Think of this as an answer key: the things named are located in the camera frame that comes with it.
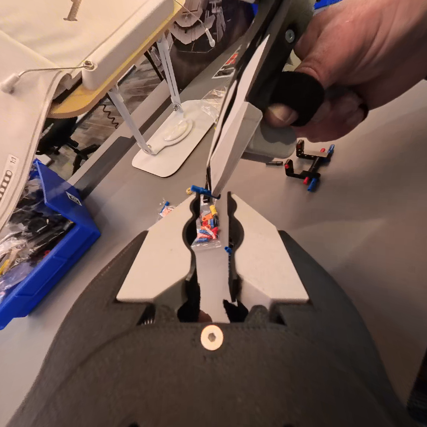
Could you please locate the dark printed box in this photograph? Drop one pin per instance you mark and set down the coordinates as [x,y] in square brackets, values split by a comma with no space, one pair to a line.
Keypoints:
[200,60]

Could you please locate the blue plastic bin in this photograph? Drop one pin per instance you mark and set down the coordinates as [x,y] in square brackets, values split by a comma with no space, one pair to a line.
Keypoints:
[50,260]

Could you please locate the long blue lego pin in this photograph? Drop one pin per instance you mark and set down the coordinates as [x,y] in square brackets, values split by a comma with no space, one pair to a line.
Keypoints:
[203,191]

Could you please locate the black lego frame assembly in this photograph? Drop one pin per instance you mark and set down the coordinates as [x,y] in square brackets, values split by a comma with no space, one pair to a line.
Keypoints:
[310,166]

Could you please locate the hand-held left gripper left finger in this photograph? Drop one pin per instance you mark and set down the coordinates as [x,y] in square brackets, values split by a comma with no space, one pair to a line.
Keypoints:
[156,267]

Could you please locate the black office chair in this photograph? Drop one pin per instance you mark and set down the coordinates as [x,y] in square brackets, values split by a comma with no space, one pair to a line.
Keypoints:
[66,143]

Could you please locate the clear plastic bag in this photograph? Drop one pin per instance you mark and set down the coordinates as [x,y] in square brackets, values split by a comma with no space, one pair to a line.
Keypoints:
[213,100]

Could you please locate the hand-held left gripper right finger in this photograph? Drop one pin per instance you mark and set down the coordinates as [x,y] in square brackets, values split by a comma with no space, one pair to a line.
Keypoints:
[270,267]

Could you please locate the person's right hand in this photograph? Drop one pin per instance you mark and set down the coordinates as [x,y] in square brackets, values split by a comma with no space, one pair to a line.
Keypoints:
[360,50]

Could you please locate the pile of bagged lego pieces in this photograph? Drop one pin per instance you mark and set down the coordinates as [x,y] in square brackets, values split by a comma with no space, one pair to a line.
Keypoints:
[30,233]

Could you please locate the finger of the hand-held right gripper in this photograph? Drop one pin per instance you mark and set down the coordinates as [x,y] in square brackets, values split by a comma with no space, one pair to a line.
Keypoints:
[237,140]
[245,83]

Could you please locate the clear bag of lego pieces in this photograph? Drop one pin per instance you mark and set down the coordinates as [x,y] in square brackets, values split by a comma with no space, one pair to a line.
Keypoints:
[206,230]

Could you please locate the black lego pin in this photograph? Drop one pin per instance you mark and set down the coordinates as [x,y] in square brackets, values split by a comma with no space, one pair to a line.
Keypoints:
[274,163]

